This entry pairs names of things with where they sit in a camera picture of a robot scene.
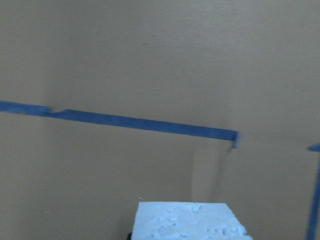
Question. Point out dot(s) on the light blue foam block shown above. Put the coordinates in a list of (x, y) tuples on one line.
[(169, 220)]

